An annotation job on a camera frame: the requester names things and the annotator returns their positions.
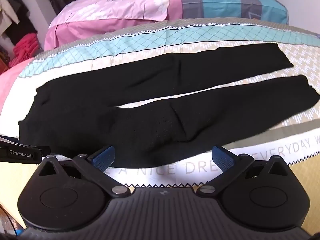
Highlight stack of red clothes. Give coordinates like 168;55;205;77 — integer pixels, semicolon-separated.
9;32;41;68

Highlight hanging clothes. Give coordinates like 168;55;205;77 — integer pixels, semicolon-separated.
0;0;38;46

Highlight pink blanket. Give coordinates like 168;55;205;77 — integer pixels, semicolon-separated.
0;57;36;117

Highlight patterned bed sheet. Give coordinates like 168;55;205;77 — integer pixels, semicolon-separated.
0;17;320;230

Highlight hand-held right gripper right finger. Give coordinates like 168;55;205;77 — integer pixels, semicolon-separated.
196;146;290;197

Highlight black pants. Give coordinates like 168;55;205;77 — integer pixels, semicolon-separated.
18;43;312;168

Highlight blue grey patchwork pillow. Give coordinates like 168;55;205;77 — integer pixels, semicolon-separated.
179;0;289;25

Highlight pink floral pillow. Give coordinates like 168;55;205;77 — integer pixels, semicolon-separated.
44;0;187;51

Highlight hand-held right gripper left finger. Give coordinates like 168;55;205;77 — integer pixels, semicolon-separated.
37;145;130;197

